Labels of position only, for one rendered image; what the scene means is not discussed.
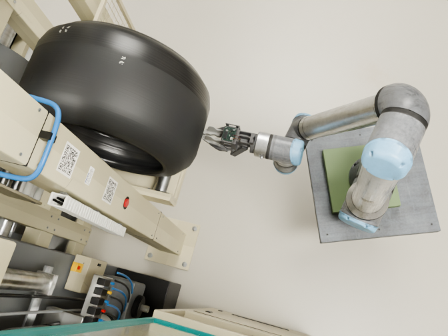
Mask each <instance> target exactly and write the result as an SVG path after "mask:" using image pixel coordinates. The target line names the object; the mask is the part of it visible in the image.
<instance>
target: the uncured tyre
mask: <svg viewBox="0 0 448 336"><path fill-rule="evenodd" d="M64 25H72V27H71V28H70V29H69V31H68V33H57V32H58V30H60V28H62V26H64ZM119 54H122V55H124V56H127V57H129V58H128V61H127V64H126V66H125V67H124V66H122V65H118V64H116V62H117V60H118V57H119ZM38 62H39V63H38ZM37 64H38V65H37ZM36 66H37V68H36ZM35 68H36V69H35ZM34 71H35V72H34ZM33 72H34V74H33ZM32 75H33V77H32ZM31 77H32V79H31ZM30 80H31V81H30ZM19 86H20V87H21V88H22V89H23V90H24V91H26V92H27V93H28V94H30V95H35V96H38V97H42V98H45V99H48V100H51V101H53V102H55V103H56V104H58V106H59V108H60V110H61V123H62V124H63V125H64V126H65V127H66V128H67V129H68V130H70V132H72V134H74V135H75V136H76V137H77V138H78V139H79V140H81V141H82V142H83V143H84V144H85V145H86V146H88V148H90V150H92V151H93V152H94V153H95V154H96V155H97V156H99V157H100V158H101V159H102V160H103V161H104V162H106V164H108V166H110V167H111V168H114V169H118V170H122V171H126V172H130V173H136V174H140V175H148V176H154V177H168V176H172V175H176V174H177V173H179V172H181V171H182V170H184V169H186V168H188V167H189V166H190V165H191V164H192V162H193V161H194V159H195V158H196V156H197V152H198V149H199V145H200V142H201V138H202V136H203V132H204V129H205V125H206V122H207V118H208V115H209V112H210V95H209V91H208V89H207V87H206V85H205V84H204V82H203V80H202V78H201V77H200V75H199V74H198V72H197V71H196V70H195V68H194V67H193V66H192V65H191V64H190V63H189V62H188V61H187V60H186V59H185V58H184V57H182V56H181V55H180V54H178V53H177V52H176V51H174V50H173V49H172V48H170V47H168V46H166V45H165V44H163V43H162V42H160V41H158V40H156V39H154V38H152V37H150V36H148V35H146V34H143V33H141V32H138V31H136V30H133V29H130V28H128V27H124V26H121V25H116V24H113V23H107V22H102V21H74V22H71V23H66V24H62V25H58V26H55V27H52V28H50V29H49V30H48V31H47V32H46V33H45V34H44V35H43V36H42V37H41V38H40V39H39V40H38V42H37V44H36V46H35V49H34V51H33V53H32V56H31V58H30V60H29V62H28V64H27V67H26V69H25V71H24V74H23V76H22V78H21V80H20V82H19Z"/></svg>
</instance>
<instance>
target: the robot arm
mask: <svg viewBox="0 0 448 336"><path fill-rule="evenodd" d="M430 117H431V112H430V107H429V104H428V102H427V99H426V98H425V96H424V95H423V94H422V92H420V90H418V89H417V88H415V87H413V86H411V85H408V84H406V83H392V84H390V85H386V86H384V87H382V88H380V90H378V92H377V93H376V95H373V96H370V97H367V98H364V99H361V100H358V101H354V102H352V103H348V104H346V105H342V106H340V107H336V108H333V109H330V110H327V111H324V112H320V113H317V114H314V115H310V114H308V113H298V114H296V116H295V117H294V118H293V120H292V123H291V125H290V127H289V129H288V131H287V133H286V135H285V136H284V137H283V136H279V135H273V134H270V133H264V132H258V134H256V133H250V132H246V131H241V128H240V125H234V124H230V123H225V124H226V126H224V127H220V128H218V129H216V128H214V127H213V126H208V129H205V130H204V132H203V136H202V140H204V141H205V142H207V143H208V144H210V146H212V147H214V148H215V149H216V150H218V151H226V152H228V151H231V152H230V155H232V156H234V157H236V156H238V155H239V154H241V153H243V152H245V151H246V150H248V148H250V150H249V152H250V153H254V156H255V157H260V159H263V158H264V159H269V160H272V161H273V165H274V167H275V169H276V170H277V171H278V172H279V173H280V174H283V175H288V174H291V173H293V172H294V171H295V170H296V168H297V166H298V165H300V164H301V161H302V157H303V152H304V150H305V148H306V146H307V144H308V142H309V141H310V140H314V139H316V138H320V137H326V136H329V135H335V134H338V133H344V132H348V131H353V130H357V129H362V128H366V127H372V126H375V127H374V129H373V132H372V134H371V136H370V138H369V140H368V142H367V144H366V146H365V147H364V149H363V152H362V156H361V158H360V159H358V160H357V161H356V162H354V164H353V165H352V167H351V169H350V171H349V182H350V185H351V186H350V188H349V190H348V192H347V195H346V198H345V200H344V203H343V205H342V207H341V210H340V211H339V215H338V217H339V219H340V220H342V221H343V222H344V223H346V224H348V225H350V226H352V227H354V228H357V229H359V230H362V231H365V232H368V233H374V232H376V230H377V228H378V227H379V224H380V222H381V219H382V217H383V215H384V214H385V212H386V210H387V209H388V206H389V201H390V198H391V196H392V194H393V191H394V189H395V187H396V184H397V182H398V180H400V179H402V178H404V177H405V176H406V174H407V173H408V172H409V170H410V169H411V167H412V164H413V160H414V158H415V156H416V153H417V151H418V148H419V146H420V144H421V141H422V139H423V136H424V134H425V132H426V130H427V128H428V126H429V122H430ZM229 125H234V126H236V127H233V126H229ZM212 135H214V136H216V137H218V138H213V137H212ZM219 138H221V140H220V139H219Z"/></svg>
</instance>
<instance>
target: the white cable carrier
mask: <svg viewBox="0 0 448 336"><path fill-rule="evenodd" d="M47 204H48V205H51V206H52V207H55V208H57V209H59V210H61V211H63V212H66V213H68V214H70V215H72V216H74V217H76V218H78V219H80V220H82V221H85V222H87V223H89V224H91V225H94V226H96V227H98V228H99V229H102V230H104V231H106V232H108V233H110V234H113V235H117V236H120V237H124V234H125V231H126V228H125V227H123V226H122V224H120V223H116V222H114V221H113V220H111V219H109V218H107V217H106V216H104V215H102V214H100V213H99V212H100V211H97V210H94V209H92V208H90V207H88V206H86V205H84V204H82V203H81V202H79V201H77V200H75V199H73V198H71V197H70V196H69V194H68V193H66V192H62V191H60V193H55V192H51V195H50V198H49V200H48V203H47Z"/></svg>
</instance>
